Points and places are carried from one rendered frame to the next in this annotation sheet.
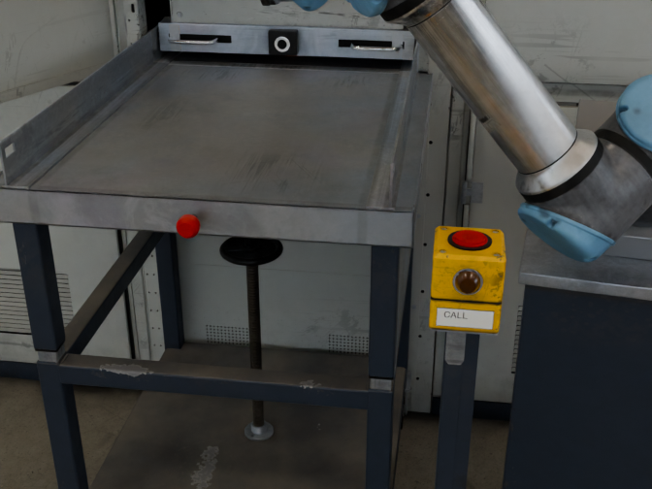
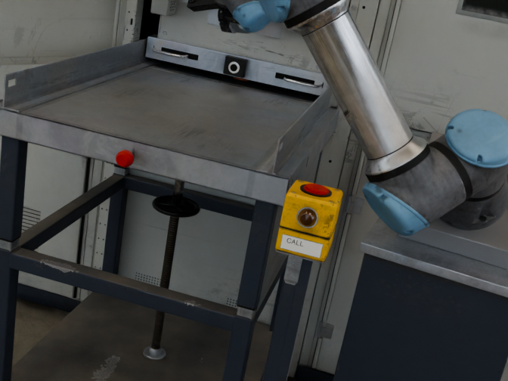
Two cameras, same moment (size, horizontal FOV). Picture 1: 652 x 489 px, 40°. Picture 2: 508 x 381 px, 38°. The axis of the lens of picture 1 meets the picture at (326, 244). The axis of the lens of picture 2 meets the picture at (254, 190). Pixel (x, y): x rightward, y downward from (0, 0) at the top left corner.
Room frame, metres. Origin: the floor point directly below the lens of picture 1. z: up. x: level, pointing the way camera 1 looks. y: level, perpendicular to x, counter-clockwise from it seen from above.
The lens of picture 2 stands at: (-0.16, -0.12, 1.26)
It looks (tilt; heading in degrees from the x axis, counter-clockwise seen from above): 19 degrees down; 3
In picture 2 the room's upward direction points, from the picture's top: 10 degrees clockwise
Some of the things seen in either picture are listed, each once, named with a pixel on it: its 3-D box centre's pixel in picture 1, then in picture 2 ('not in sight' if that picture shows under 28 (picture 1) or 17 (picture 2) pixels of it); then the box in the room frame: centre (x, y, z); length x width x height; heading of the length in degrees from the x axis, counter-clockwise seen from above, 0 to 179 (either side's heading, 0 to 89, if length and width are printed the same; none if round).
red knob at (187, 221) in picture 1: (189, 223); (126, 157); (1.13, 0.19, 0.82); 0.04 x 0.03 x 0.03; 172
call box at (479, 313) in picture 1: (466, 278); (309, 220); (0.91, -0.16, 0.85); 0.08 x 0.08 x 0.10; 82
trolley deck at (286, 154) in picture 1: (246, 135); (189, 119); (1.49, 0.14, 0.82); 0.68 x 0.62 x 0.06; 172
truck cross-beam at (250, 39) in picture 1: (286, 38); (238, 65); (1.88, 0.08, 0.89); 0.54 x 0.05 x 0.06; 82
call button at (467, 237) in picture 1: (469, 243); (315, 192); (0.91, -0.16, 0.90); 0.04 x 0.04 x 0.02
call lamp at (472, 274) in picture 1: (468, 283); (306, 218); (0.86, -0.16, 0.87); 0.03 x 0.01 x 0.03; 82
